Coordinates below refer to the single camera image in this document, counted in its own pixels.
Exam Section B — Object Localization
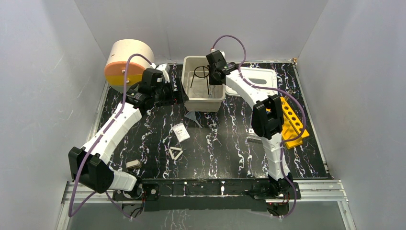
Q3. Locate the clear plastic funnel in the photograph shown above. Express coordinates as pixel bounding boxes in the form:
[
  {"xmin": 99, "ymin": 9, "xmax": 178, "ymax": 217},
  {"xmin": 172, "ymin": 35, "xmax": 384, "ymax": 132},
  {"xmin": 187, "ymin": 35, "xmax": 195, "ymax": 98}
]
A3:
[{"xmin": 185, "ymin": 111, "xmax": 202, "ymax": 128}]

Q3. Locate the white paper tag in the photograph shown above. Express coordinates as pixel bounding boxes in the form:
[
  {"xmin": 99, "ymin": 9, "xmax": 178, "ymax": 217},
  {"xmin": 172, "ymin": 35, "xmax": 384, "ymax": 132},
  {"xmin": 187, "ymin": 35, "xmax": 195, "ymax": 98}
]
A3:
[{"xmin": 171, "ymin": 123, "xmax": 190, "ymax": 143}]

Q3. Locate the white clay triangle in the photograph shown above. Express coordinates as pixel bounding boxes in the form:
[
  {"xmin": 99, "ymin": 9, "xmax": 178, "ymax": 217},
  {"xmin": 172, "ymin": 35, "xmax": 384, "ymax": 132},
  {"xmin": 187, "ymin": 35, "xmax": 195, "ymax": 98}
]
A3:
[{"xmin": 169, "ymin": 147, "xmax": 183, "ymax": 161}]

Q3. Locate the yellow test tube rack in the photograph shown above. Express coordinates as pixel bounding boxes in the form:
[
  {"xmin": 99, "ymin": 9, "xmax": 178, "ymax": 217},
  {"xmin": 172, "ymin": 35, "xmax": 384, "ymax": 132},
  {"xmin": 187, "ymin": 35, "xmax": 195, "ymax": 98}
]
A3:
[{"xmin": 281, "ymin": 97, "xmax": 310, "ymax": 149}]

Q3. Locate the clear acrylic tube rack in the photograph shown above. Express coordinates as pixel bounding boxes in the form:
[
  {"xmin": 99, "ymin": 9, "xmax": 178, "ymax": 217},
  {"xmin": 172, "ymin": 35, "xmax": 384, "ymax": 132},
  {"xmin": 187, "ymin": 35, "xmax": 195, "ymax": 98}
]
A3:
[{"xmin": 247, "ymin": 127, "xmax": 261, "ymax": 143}]

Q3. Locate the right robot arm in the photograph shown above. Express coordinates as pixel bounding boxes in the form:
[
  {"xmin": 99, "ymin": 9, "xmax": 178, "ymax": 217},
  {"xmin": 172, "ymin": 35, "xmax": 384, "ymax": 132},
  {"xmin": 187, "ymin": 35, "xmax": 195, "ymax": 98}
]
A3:
[{"xmin": 206, "ymin": 50, "xmax": 291, "ymax": 198}]

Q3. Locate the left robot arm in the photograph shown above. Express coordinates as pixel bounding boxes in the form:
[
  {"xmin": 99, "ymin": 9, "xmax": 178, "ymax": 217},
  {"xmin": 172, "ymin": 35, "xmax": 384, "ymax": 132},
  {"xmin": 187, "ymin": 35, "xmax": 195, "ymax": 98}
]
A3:
[{"xmin": 68, "ymin": 68, "xmax": 189, "ymax": 199}]

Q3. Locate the beige plastic bin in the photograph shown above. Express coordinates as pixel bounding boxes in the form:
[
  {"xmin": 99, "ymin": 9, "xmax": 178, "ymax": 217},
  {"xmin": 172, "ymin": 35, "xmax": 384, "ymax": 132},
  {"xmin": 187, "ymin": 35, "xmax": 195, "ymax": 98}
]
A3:
[{"xmin": 181, "ymin": 56, "xmax": 226, "ymax": 112}]

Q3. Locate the white bin lid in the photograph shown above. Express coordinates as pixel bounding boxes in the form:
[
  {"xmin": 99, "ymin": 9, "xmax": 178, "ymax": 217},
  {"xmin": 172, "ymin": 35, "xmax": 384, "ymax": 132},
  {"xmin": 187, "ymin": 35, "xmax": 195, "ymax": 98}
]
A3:
[{"xmin": 225, "ymin": 67, "xmax": 278, "ymax": 97}]

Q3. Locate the round beige drawer cabinet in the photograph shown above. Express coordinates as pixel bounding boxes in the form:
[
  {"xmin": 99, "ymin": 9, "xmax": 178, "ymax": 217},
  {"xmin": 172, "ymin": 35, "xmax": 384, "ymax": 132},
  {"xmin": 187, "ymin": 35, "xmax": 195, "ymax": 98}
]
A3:
[{"xmin": 104, "ymin": 39, "xmax": 155, "ymax": 93}]

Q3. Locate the small beige stopper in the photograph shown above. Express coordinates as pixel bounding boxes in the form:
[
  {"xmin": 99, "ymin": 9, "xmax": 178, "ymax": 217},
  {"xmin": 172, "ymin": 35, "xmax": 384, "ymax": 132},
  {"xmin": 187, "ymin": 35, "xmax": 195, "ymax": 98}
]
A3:
[{"xmin": 126, "ymin": 160, "xmax": 142, "ymax": 170}]

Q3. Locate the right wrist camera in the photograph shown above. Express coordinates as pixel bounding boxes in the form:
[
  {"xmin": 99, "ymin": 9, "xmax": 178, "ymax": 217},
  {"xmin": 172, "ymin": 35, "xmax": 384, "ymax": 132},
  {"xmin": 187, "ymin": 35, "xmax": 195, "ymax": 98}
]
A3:
[{"xmin": 210, "ymin": 48, "xmax": 226, "ymax": 58}]

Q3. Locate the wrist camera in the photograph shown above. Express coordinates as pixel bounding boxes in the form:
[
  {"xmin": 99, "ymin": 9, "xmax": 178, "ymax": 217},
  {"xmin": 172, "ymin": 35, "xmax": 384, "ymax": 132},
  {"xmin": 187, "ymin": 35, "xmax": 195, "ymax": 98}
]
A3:
[
  {"xmin": 149, "ymin": 63, "xmax": 170, "ymax": 83},
  {"xmin": 210, "ymin": 48, "xmax": 226, "ymax": 58}
]

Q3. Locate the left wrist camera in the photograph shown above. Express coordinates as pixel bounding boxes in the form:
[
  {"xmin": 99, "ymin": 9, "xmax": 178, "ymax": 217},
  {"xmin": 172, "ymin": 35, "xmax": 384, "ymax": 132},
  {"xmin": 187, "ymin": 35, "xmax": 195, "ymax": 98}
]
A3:
[{"xmin": 149, "ymin": 63, "xmax": 170, "ymax": 83}]

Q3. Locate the black base frame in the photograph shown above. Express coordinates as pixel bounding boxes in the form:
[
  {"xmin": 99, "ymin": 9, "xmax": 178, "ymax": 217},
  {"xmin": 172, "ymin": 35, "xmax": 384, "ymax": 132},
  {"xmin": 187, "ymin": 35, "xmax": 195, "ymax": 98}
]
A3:
[{"xmin": 113, "ymin": 178, "xmax": 302, "ymax": 217}]

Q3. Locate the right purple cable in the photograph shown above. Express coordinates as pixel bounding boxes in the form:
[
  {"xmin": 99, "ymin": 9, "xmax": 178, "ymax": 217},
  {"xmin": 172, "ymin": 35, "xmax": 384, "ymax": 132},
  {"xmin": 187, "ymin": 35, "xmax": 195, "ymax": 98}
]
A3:
[{"xmin": 211, "ymin": 34, "xmax": 308, "ymax": 219}]

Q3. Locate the purple cable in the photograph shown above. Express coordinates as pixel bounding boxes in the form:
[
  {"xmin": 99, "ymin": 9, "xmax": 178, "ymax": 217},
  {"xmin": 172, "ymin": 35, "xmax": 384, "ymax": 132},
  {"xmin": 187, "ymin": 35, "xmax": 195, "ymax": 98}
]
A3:
[
  {"xmin": 211, "ymin": 34, "xmax": 308, "ymax": 219},
  {"xmin": 68, "ymin": 53, "xmax": 153, "ymax": 219}
]

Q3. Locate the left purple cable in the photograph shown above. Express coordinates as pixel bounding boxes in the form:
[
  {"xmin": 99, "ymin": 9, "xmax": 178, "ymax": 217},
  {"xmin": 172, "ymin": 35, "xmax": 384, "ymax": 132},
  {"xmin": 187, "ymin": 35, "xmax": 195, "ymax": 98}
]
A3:
[{"xmin": 68, "ymin": 53, "xmax": 153, "ymax": 219}]

